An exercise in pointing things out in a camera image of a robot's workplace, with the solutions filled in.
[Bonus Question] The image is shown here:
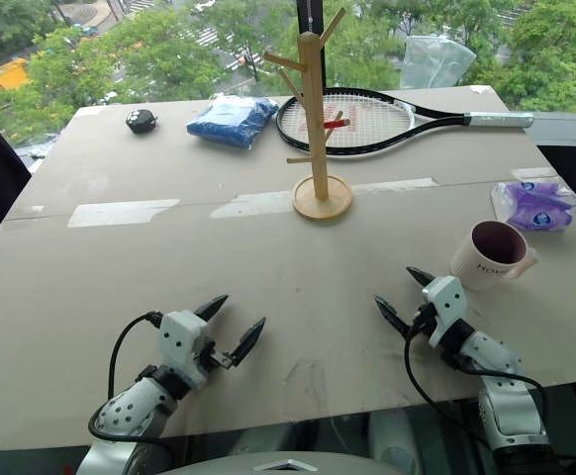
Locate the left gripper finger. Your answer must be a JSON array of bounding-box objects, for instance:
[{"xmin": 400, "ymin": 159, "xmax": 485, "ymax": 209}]
[
  {"xmin": 227, "ymin": 317, "xmax": 267, "ymax": 368},
  {"xmin": 193, "ymin": 294, "xmax": 231, "ymax": 326}
]

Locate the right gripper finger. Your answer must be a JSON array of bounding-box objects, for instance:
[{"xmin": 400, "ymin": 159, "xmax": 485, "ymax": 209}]
[
  {"xmin": 373, "ymin": 294, "xmax": 412, "ymax": 340},
  {"xmin": 406, "ymin": 266, "xmax": 437, "ymax": 289}
]

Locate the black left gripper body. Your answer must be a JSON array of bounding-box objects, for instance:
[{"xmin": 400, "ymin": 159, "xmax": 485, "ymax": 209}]
[{"xmin": 196, "ymin": 336, "xmax": 236, "ymax": 377}]

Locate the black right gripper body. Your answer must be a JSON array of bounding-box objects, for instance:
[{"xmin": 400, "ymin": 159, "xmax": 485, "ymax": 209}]
[{"xmin": 403, "ymin": 301, "xmax": 438, "ymax": 341}]

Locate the wooden mug tree stand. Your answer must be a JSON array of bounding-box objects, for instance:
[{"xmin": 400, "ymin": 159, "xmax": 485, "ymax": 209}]
[{"xmin": 262, "ymin": 7, "xmax": 355, "ymax": 223}]

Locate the cream mug with dark inside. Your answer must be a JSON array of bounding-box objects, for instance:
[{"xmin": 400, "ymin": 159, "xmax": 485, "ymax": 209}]
[{"xmin": 449, "ymin": 221, "xmax": 538, "ymax": 292}]

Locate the white tape strip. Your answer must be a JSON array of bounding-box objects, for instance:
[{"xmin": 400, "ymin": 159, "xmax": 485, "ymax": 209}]
[
  {"xmin": 66, "ymin": 198, "xmax": 181, "ymax": 229},
  {"xmin": 352, "ymin": 176, "xmax": 440, "ymax": 195},
  {"xmin": 510, "ymin": 166, "xmax": 559, "ymax": 181},
  {"xmin": 209, "ymin": 189, "xmax": 297, "ymax": 220}
]

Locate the silver robot torso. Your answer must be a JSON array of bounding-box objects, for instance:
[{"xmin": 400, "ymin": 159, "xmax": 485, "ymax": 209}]
[{"xmin": 156, "ymin": 448, "xmax": 406, "ymax": 475}]

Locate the purple tissue pack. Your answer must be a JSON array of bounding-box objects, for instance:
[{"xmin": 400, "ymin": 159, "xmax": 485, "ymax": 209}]
[{"xmin": 490, "ymin": 179, "xmax": 576, "ymax": 234}]

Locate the black and white tennis racket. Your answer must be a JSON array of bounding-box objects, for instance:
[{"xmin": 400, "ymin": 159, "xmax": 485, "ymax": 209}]
[{"xmin": 274, "ymin": 87, "xmax": 535, "ymax": 158}]

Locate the blue cloth in plastic bag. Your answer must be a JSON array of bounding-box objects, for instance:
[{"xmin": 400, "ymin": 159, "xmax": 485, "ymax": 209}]
[{"xmin": 185, "ymin": 95, "xmax": 280, "ymax": 152}]

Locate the small black round object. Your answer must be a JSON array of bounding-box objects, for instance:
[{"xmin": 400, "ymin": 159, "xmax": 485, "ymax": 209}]
[{"xmin": 125, "ymin": 108, "xmax": 159, "ymax": 135}]

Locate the clear plastic bag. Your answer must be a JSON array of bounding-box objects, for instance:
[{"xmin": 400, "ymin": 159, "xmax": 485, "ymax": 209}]
[{"xmin": 399, "ymin": 34, "xmax": 478, "ymax": 90}]

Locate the yellow truck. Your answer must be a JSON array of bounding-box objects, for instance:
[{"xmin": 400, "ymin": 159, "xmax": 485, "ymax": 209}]
[{"xmin": 0, "ymin": 56, "xmax": 31, "ymax": 93}]

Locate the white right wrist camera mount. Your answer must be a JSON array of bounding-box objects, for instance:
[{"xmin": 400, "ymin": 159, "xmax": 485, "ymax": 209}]
[{"xmin": 422, "ymin": 275, "xmax": 468, "ymax": 348}]

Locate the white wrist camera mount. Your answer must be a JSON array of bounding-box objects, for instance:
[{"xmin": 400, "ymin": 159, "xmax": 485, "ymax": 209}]
[
  {"xmin": 422, "ymin": 275, "xmax": 468, "ymax": 348},
  {"xmin": 156, "ymin": 310, "xmax": 216, "ymax": 390}
]

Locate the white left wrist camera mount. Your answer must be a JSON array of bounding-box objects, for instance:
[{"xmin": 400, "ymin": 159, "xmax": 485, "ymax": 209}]
[{"xmin": 156, "ymin": 310, "xmax": 216, "ymax": 390}]

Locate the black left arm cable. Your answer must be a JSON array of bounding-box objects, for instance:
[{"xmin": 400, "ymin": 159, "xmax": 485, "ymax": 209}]
[{"xmin": 88, "ymin": 310, "xmax": 171, "ymax": 442}]

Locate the black window post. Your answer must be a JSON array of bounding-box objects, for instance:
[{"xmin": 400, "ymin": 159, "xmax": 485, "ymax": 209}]
[{"xmin": 295, "ymin": 0, "xmax": 330, "ymax": 90}]

